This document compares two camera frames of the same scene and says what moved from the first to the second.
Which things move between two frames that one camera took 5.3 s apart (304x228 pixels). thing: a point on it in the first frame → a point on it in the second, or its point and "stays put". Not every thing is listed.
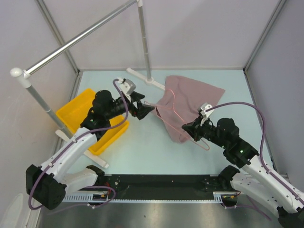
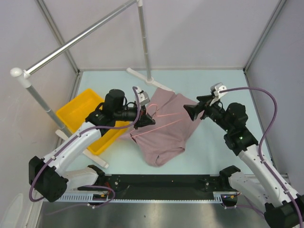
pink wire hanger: [171, 126] → [158, 115]
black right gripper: [194, 128] → [193, 110]
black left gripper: [143, 109] → [144, 119]
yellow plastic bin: [72, 115] stays put
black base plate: [162, 186] stays put
